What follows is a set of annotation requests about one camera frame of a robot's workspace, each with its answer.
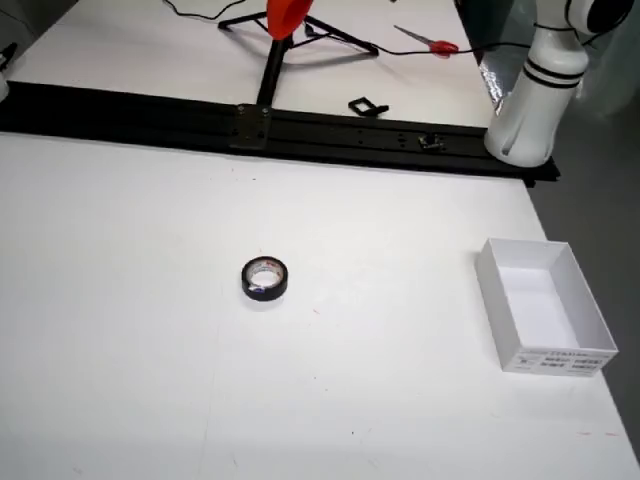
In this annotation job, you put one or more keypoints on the white six-joint robot arm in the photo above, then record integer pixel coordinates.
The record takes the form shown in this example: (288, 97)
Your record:
(540, 100)

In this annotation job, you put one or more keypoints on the black electrical tape roll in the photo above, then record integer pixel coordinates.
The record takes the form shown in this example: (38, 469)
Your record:
(248, 290)

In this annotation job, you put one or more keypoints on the white rounded object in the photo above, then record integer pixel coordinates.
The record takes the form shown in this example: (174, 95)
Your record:
(3, 87)

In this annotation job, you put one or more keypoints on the silver reflective foil sheet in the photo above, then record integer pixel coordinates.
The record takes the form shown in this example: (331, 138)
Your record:
(495, 80)

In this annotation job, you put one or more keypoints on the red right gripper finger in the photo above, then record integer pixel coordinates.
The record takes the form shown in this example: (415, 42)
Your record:
(301, 12)

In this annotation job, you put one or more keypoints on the black metal joining plate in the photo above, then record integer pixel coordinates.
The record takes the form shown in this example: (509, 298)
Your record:
(251, 127)

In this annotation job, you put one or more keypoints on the black and white device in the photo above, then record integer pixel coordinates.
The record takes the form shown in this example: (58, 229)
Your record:
(6, 54)

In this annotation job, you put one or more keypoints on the small black rail clamp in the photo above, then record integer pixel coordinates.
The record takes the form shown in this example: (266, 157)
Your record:
(431, 141)

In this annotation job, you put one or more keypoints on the small black plastic bracket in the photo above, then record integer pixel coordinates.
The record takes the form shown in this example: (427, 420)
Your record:
(356, 106)

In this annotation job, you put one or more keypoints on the white cardboard box bin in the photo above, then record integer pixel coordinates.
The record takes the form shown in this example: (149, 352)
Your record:
(540, 300)

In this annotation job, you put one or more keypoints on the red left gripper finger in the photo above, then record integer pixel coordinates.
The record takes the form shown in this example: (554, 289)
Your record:
(273, 20)

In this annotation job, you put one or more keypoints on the black aluminium rail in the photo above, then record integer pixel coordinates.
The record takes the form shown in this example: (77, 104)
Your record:
(150, 117)

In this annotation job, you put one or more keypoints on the black tripod stand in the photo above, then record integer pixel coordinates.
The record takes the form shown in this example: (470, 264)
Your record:
(272, 70)

